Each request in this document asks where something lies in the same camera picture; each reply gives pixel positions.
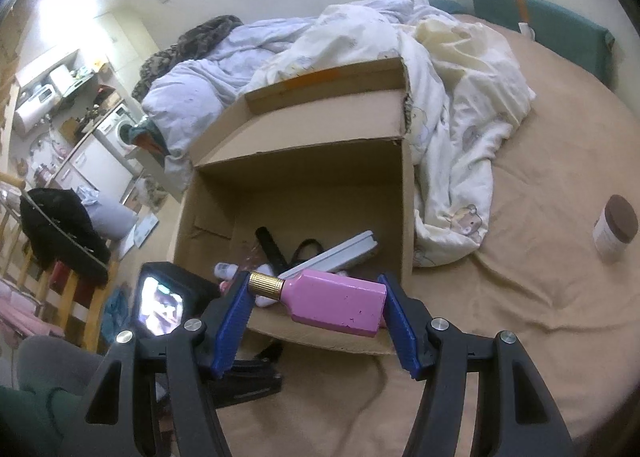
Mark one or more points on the black jacket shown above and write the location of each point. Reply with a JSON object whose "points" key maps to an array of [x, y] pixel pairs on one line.
{"points": [[60, 227]]}

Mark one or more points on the clear amber plastic piece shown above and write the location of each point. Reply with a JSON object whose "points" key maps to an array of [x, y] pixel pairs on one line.
{"points": [[250, 252]]}

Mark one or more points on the grey case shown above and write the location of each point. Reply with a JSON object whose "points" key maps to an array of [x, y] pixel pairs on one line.
{"points": [[340, 252]]}

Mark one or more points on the teal orange cloth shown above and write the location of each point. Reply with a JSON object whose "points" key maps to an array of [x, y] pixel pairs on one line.
{"points": [[150, 137]]}

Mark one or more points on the small white cup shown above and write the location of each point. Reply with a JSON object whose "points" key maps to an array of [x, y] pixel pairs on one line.
{"points": [[526, 30]]}

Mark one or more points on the cream printed duvet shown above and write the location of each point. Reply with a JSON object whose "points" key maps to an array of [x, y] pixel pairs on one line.
{"points": [[460, 137]]}

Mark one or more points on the pink cloth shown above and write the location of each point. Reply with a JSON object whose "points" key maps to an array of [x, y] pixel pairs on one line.
{"points": [[25, 317]]}

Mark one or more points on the white washing machine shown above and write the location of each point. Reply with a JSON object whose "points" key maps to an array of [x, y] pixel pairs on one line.
{"points": [[120, 129]]}

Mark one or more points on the wooden chair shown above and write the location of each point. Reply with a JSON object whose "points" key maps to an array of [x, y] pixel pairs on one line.
{"points": [[95, 307]]}

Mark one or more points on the white red-label pill bottle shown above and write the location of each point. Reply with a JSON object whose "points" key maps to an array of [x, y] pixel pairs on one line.
{"points": [[225, 269]]}

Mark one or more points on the white kitchen counter cabinets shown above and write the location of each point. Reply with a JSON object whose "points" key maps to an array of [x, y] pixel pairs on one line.
{"points": [[95, 167]]}

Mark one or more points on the teal headboard cushion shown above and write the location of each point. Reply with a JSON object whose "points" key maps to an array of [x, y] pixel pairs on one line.
{"points": [[550, 22]]}

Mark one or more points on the lavender duvet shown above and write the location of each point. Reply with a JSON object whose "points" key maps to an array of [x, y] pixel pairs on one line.
{"points": [[210, 77]]}

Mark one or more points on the white jar with brown lid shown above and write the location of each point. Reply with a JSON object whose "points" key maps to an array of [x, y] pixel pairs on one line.
{"points": [[612, 232]]}

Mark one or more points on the brown cardboard box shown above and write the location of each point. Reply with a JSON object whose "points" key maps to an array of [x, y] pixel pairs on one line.
{"points": [[310, 177]]}

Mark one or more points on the grey bag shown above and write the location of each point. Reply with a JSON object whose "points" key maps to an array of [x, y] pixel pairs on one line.
{"points": [[112, 219]]}

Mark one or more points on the white box appliance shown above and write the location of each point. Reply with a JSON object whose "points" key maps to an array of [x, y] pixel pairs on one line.
{"points": [[60, 79]]}

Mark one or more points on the person's grey trouser leg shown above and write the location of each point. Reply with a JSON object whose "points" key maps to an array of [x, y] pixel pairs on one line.
{"points": [[55, 362]]}

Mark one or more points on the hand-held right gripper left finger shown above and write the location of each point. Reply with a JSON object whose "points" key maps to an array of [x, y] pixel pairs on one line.
{"points": [[232, 327]]}

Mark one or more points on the black lighter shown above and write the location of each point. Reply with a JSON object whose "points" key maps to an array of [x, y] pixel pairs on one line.
{"points": [[270, 247]]}

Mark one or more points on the white water heater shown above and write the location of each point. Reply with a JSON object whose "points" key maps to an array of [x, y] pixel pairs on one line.
{"points": [[32, 109]]}

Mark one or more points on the white flat board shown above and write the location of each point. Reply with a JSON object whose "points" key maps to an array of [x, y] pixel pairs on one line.
{"points": [[145, 229]]}

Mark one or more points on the camouflage patterned blanket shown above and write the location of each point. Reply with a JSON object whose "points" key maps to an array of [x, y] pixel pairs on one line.
{"points": [[200, 37]]}

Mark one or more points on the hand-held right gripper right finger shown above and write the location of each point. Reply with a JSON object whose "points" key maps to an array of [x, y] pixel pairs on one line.
{"points": [[400, 327]]}

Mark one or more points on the white earbuds case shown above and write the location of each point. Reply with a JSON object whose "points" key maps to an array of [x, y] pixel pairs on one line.
{"points": [[265, 301]]}

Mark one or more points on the tall cream cabinet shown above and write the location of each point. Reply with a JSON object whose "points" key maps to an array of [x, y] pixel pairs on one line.
{"points": [[125, 47]]}

